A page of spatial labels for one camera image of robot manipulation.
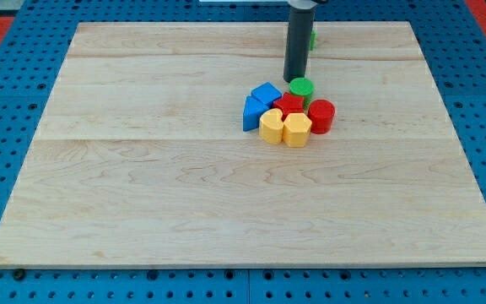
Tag red cylinder block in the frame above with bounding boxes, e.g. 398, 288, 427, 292
307, 99, 336, 134

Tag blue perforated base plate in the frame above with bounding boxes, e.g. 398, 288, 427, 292
0, 0, 486, 303

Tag light wooden board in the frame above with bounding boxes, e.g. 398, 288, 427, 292
0, 22, 486, 269

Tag yellow hexagon block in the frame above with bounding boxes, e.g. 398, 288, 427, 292
283, 112, 312, 148

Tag green cylinder block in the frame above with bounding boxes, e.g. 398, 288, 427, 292
289, 78, 315, 110

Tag green star block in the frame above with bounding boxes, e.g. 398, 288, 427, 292
309, 30, 316, 51

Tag blue triangle block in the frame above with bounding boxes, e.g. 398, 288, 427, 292
242, 96, 269, 132

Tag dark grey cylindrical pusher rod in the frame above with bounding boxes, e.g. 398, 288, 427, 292
283, 3, 316, 83

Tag red star block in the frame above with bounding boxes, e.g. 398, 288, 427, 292
273, 92, 305, 121

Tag blue cube block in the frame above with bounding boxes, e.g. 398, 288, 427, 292
251, 82, 282, 108

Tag yellow heart block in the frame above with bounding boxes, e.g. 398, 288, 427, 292
259, 108, 284, 144

